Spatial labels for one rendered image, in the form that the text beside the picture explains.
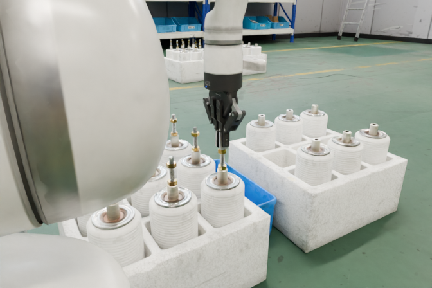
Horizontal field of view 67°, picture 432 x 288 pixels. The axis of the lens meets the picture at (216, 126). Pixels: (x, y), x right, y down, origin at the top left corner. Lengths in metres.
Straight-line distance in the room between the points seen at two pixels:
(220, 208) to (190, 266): 0.13
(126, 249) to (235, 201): 0.23
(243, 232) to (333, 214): 0.31
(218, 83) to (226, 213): 0.27
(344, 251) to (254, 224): 0.33
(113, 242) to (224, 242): 0.22
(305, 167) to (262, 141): 0.21
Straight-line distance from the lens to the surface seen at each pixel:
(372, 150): 1.05
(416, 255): 1.05
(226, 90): 0.61
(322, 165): 0.88
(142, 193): 0.74
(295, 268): 0.90
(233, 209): 0.71
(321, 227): 0.93
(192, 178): 0.78
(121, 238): 0.61
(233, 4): 0.59
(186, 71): 2.82
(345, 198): 0.95
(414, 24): 7.35
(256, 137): 1.04
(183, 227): 0.66
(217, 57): 0.60
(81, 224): 0.75
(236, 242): 0.72
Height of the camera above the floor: 0.61
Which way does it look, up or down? 20 degrees down
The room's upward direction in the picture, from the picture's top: straight up
